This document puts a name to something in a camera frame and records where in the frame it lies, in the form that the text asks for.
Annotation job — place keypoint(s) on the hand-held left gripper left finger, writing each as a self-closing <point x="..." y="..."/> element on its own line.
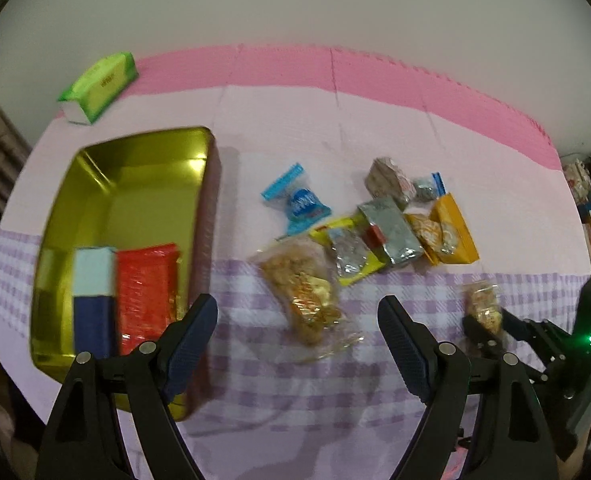
<point x="193" y="340"/>

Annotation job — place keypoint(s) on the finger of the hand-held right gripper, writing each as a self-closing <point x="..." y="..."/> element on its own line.
<point x="480" y="342"/>
<point x="535" y="342"/>

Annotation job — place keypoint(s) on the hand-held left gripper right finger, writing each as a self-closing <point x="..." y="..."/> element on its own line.
<point x="403" y="342"/>

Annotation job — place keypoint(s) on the small clear nut snack packet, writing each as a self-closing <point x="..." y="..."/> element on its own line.
<point x="483" y="305"/>

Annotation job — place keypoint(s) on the silver foil snack packet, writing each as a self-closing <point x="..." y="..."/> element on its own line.
<point x="390" y="232"/>

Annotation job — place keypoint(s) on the gold tin box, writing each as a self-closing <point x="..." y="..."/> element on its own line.
<point x="140" y="195"/>

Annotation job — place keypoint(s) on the blue-edged dark snack packet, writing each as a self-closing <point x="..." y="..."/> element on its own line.
<point x="428" y="187"/>

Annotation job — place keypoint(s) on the person's right forearm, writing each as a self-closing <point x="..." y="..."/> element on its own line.
<point x="573" y="465"/>

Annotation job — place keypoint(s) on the red snack packet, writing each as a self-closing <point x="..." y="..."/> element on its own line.
<point x="145" y="290"/>

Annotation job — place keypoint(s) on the yellow snack packet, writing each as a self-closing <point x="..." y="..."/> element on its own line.
<point x="350" y="260"/>

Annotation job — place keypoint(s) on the blue and white box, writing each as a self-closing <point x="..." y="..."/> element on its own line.
<point x="93" y="305"/>

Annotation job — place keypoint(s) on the orange cracker packet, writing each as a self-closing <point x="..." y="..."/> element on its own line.
<point x="428" y="237"/>

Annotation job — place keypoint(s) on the orange snack pouch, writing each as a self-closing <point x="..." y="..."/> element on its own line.
<point x="458" y="232"/>

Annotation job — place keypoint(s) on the large clear nut snack bag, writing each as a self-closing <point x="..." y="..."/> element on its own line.
<point x="303" y="290"/>

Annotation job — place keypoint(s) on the floral bag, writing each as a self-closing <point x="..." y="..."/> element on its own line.
<point x="590" y="210"/>

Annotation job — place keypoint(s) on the pink white wrapped snack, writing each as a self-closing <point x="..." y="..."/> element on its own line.
<point x="388" y="177"/>

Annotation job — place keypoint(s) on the blue candy wrapper packet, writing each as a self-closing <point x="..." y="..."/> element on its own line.
<point x="300" y="205"/>

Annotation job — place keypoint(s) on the pink purple checked bedsheet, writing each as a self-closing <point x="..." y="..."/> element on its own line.
<point x="365" y="110"/>

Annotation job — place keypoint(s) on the green tissue pack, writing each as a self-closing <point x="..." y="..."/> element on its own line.
<point x="98" y="87"/>

